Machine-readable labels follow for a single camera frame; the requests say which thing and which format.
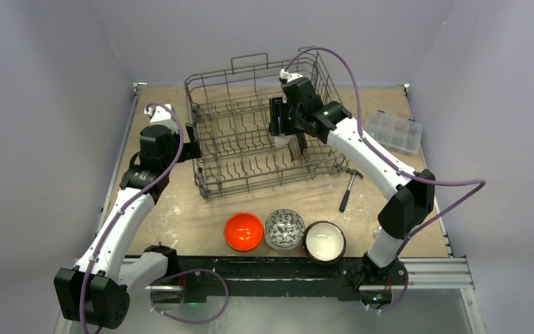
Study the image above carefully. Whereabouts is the floral patterned bowl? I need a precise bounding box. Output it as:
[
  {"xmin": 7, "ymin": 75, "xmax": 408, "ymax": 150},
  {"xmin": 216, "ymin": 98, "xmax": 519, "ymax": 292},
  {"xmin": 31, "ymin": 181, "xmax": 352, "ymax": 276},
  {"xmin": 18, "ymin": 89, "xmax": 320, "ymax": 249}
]
[{"xmin": 264, "ymin": 209, "xmax": 306, "ymax": 251}]

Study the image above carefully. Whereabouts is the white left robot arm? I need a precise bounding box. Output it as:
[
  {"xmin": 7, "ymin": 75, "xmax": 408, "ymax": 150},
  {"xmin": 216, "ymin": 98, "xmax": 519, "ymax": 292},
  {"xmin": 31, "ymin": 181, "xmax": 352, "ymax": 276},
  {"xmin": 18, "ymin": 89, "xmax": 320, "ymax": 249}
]
[{"xmin": 54, "ymin": 120, "xmax": 201, "ymax": 333}]

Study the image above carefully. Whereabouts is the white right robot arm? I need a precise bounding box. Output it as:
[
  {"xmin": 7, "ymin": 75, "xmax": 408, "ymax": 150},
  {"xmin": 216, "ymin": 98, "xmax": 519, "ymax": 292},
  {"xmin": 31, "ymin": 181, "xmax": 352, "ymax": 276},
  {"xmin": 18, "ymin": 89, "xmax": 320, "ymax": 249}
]
[{"xmin": 269, "ymin": 72, "xmax": 435, "ymax": 283}]

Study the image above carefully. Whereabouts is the brown gold patterned bowl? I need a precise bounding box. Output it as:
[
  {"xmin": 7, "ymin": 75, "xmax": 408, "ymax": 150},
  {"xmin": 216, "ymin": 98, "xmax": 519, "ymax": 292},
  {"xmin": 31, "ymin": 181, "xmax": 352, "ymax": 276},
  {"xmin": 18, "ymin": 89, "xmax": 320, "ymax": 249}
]
[{"xmin": 287, "ymin": 134, "xmax": 307, "ymax": 161}]

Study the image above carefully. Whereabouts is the orange bowl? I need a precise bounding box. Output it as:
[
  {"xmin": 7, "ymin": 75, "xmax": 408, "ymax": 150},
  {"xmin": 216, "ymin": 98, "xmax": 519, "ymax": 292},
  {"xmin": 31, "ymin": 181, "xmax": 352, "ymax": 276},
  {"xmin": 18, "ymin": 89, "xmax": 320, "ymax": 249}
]
[{"xmin": 223, "ymin": 212, "xmax": 264, "ymax": 253}]

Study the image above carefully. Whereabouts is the clear plastic organizer box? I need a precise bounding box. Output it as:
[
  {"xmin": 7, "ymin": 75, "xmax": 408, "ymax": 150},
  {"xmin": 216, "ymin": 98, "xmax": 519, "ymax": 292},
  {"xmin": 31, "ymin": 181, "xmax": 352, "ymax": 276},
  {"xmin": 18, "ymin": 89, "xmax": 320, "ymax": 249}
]
[{"xmin": 364, "ymin": 110, "xmax": 423, "ymax": 155}]

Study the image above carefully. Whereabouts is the black bowl white inside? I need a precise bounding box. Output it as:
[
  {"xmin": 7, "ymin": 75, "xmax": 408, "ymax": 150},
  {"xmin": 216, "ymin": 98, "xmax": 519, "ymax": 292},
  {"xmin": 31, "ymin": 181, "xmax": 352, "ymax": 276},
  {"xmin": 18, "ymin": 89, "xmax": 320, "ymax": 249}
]
[{"xmin": 302, "ymin": 221, "xmax": 346, "ymax": 265}]

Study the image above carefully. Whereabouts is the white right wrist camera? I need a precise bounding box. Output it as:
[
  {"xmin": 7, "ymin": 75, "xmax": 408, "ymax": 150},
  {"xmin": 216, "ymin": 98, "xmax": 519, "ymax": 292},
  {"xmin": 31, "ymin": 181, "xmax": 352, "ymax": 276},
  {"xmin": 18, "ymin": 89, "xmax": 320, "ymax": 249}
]
[{"xmin": 279, "ymin": 68, "xmax": 303, "ymax": 85}]

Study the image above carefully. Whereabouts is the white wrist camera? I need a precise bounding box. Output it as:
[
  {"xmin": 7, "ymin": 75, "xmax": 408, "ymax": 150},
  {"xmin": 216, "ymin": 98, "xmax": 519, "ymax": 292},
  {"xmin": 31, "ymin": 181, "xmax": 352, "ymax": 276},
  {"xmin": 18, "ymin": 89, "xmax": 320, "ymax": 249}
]
[
  {"xmin": 144, "ymin": 104, "xmax": 179, "ymax": 134},
  {"xmin": 279, "ymin": 68, "xmax": 303, "ymax": 85}
]

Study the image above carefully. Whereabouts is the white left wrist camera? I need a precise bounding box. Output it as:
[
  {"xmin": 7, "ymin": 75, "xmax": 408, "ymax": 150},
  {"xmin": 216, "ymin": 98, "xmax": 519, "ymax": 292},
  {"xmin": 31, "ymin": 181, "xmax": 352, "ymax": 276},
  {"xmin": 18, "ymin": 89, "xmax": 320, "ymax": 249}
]
[{"xmin": 144, "ymin": 104, "xmax": 179, "ymax": 134}]

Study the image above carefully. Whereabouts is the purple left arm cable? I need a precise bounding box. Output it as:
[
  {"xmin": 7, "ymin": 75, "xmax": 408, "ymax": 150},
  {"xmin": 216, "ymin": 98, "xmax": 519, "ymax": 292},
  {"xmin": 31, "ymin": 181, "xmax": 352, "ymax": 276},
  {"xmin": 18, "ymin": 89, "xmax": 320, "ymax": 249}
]
[{"xmin": 79, "ymin": 102, "xmax": 185, "ymax": 334}]

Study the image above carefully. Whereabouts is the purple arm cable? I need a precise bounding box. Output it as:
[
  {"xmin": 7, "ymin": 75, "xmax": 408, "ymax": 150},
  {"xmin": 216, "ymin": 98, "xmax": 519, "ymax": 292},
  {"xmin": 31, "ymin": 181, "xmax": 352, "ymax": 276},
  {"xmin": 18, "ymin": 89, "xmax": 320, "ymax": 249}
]
[
  {"xmin": 79, "ymin": 102, "xmax": 185, "ymax": 334},
  {"xmin": 283, "ymin": 46, "xmax": 487, "ymax": 315}
]

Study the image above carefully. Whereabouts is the grey wire dish rack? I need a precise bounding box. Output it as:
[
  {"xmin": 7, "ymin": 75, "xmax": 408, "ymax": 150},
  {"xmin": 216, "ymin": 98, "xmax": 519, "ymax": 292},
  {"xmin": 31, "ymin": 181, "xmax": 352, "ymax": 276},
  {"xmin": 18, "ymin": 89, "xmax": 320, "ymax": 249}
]
[{"xmin": 184, "ymin": 52, "xmax": 348, "ymax": 199}]

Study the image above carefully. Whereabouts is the black handled hammer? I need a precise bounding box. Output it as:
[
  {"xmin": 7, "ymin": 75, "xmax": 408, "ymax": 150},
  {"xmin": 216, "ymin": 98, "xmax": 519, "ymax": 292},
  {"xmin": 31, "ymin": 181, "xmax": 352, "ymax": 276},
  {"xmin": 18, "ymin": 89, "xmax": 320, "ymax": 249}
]
[{"xmin": 339, "ymin": 168, "xmax": 364, "ymax": 212}]

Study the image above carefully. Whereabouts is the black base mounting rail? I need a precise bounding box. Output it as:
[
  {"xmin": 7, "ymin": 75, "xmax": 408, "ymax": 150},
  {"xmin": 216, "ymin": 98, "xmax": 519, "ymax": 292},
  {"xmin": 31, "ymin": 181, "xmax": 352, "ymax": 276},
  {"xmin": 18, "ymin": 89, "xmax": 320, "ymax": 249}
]
[{"xmin": 134, "ymin": 254, "xmax": 408, "ymax": 304}]

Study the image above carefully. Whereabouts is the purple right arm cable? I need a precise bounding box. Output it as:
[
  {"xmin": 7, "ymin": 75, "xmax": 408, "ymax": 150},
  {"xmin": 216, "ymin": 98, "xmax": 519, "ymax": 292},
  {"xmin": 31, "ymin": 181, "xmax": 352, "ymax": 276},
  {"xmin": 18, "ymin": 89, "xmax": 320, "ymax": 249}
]
[{"xmin": 283, "ymin": 46, "xmax": 487, "ymax": 315}]

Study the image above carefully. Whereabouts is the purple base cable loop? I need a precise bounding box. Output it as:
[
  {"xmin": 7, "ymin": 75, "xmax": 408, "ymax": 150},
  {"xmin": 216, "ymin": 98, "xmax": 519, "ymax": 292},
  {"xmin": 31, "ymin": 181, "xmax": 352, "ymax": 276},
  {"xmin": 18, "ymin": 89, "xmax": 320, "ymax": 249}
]
[{"xmin": 149, "ymin": 269, "xmax": 229, "ymax": 326}]

